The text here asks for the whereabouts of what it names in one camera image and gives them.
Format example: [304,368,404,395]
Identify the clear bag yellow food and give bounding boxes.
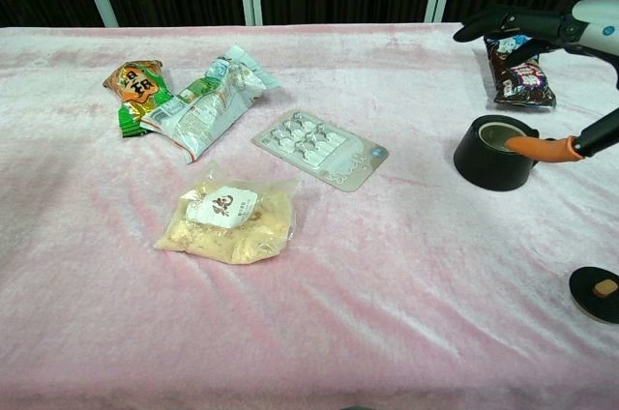
[153,161,304,266]

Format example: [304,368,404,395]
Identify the black round base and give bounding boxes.
[569,266,619,325]

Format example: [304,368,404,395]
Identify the blister pack of hooks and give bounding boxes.
[251,109,390,193]

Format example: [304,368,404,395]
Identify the pink plush tablecloth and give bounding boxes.
[0,22,619,410]

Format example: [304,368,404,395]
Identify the brown blue snack bag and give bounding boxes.
[483,34,557,109]

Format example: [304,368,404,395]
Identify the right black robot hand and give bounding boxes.
[453,0,619,162]

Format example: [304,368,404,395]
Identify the white green snack bag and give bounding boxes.
[139,44,281,164]

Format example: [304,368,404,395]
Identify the orange green snack bag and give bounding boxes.
[102,59,174,139]

